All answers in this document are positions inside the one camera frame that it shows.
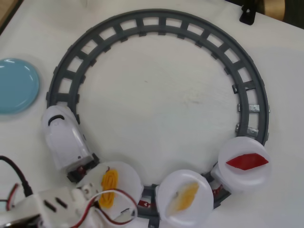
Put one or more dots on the black metal bracket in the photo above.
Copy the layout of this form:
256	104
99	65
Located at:
247	17

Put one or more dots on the white wagon carrying orange plate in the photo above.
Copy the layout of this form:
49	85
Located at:
158	202

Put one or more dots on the tan wooden object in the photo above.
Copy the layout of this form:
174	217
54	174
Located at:
274	7

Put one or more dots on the white Shinkansen toy locomotive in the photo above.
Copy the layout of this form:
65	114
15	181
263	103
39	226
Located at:
64	137

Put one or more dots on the red tuna sushi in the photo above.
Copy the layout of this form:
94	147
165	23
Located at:
247	162

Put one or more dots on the white plate with orange sushi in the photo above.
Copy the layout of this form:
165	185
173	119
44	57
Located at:
173	184

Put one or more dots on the white plate with egg sushi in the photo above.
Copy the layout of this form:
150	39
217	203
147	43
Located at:
128	180

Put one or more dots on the white plate with red sushi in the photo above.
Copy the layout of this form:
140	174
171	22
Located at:
237	147

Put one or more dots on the blue ceramic dish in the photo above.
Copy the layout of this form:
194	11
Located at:
14	85

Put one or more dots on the grey circular toy train track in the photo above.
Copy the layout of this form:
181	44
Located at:
263	95

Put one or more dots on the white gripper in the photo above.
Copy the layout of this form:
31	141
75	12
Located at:
83	192

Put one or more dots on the yellow egg sushi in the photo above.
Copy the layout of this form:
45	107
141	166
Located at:
110	179

